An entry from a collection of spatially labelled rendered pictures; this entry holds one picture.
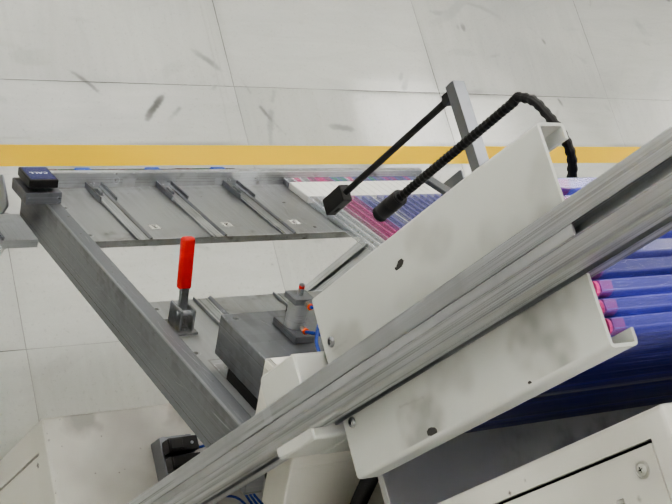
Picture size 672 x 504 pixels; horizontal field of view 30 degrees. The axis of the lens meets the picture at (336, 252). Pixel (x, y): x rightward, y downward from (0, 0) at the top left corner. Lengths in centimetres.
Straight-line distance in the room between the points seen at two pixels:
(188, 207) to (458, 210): 95
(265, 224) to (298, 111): 124
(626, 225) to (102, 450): 118
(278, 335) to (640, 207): 66
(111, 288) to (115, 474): 37
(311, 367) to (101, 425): 78
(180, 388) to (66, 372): 116
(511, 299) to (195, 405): 58
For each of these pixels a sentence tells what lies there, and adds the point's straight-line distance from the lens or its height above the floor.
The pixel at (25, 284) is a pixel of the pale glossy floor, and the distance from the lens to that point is 255.
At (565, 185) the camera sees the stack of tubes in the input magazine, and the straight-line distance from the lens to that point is 92.
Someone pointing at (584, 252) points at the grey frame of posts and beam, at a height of 174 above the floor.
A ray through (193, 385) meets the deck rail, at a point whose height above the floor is 110.
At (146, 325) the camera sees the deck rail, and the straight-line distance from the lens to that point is 143.
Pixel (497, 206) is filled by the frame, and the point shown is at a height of 165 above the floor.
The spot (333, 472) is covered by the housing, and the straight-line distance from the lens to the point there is 124.
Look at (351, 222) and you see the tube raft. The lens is 183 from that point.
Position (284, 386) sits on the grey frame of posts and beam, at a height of 135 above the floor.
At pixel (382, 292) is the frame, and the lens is 99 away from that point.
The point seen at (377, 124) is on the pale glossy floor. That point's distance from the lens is 312.
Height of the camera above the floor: 226
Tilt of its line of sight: 52 degrees down
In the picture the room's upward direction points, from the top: 50 degrees clockwise
